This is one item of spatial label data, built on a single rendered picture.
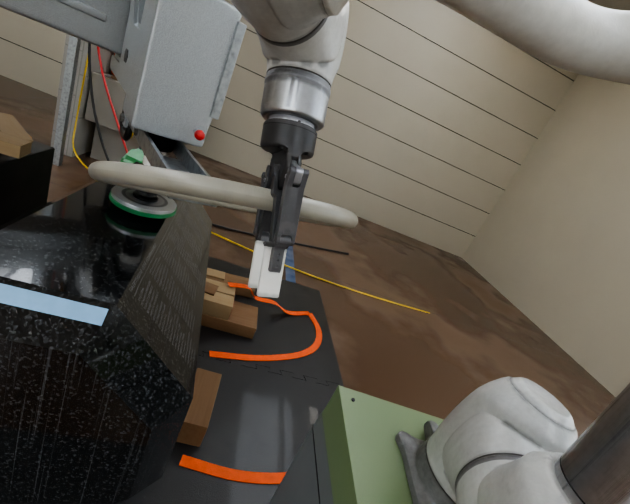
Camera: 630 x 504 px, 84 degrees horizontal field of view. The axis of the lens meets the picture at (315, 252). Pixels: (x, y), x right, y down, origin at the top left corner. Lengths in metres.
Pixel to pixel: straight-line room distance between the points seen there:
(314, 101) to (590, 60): 0.31
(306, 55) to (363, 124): 5.84
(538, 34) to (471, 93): 6.44
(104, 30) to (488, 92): 6.07
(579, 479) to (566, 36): 0.45
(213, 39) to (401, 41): 5.39
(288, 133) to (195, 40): 0.77
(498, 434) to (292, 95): 0.56
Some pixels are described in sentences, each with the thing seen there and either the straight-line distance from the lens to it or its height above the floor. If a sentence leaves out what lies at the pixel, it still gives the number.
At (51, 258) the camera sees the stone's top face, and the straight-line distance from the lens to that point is 1.07.
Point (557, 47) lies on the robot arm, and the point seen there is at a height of 1.54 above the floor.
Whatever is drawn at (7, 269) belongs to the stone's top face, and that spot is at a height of 0.83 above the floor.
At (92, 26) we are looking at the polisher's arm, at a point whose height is 1.32.
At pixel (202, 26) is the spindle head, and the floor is 1.46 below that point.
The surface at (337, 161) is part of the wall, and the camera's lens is 6.31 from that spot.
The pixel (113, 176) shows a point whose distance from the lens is 0.56.
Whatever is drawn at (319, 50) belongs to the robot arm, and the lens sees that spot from 0.49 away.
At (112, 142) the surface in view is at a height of 0.24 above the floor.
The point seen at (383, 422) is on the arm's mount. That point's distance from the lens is 0.84.
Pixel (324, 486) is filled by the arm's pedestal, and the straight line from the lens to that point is 0.83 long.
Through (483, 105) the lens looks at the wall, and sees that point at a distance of 7.03.
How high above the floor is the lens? 1.39
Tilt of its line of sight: 20 degrees down
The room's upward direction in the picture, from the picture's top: 25 degrees clockwise
